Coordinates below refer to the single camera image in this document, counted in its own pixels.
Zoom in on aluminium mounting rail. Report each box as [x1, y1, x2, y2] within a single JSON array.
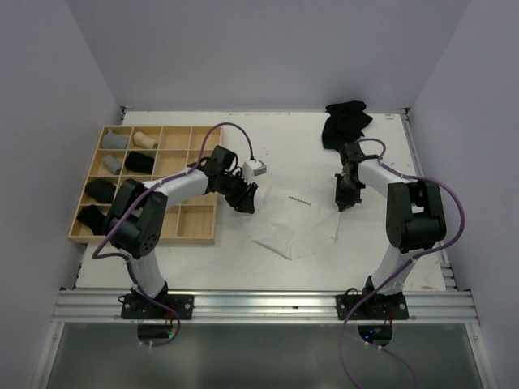
[[51, 289, 478, 324]]

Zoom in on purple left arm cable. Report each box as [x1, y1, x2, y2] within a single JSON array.
[[92, 122, 256, 348]]

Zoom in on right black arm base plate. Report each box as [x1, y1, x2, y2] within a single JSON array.
[[335, 289, 409, 321]]

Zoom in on black rolled underwear second row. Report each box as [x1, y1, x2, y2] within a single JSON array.
[[124, 152, 155, 174]]

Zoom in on beige rolled underwear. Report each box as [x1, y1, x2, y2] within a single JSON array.
[[133, 131, 158, 149]]

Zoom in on black rolled underwear bottom row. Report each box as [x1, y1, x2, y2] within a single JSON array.
[[76, 205, 105, 236]]

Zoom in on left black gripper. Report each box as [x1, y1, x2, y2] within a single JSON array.
[[218, 170, 257, 213]]

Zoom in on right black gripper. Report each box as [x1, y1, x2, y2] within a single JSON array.
[[335, 171, 362, 210]]

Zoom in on grey rolled underwear second row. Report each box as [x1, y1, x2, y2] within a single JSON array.
[[102, 155, 122, 175]]

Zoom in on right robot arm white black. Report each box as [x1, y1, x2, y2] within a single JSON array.
[[335, 143, 446, 320]]

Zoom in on black rolled underwear third row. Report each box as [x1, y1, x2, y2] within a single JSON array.
[[84, 178, 116, 204]]

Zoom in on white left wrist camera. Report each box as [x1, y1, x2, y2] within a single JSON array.
[[242, 160, 267, 181]]

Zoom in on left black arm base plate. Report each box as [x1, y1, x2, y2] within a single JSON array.
[[118, 293, 194, 320]]

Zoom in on white underwear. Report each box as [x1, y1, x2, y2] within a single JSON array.
[[246, 183, 340, 260]]

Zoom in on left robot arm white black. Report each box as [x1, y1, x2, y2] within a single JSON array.
[[103, 146, 258, 321]]

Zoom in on wooden compartment tray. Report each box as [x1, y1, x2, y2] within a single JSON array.
[[68, 126, 223, 244]]

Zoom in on grey rolled underwear top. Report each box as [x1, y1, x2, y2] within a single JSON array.
[[101, 129, 129, 150]]

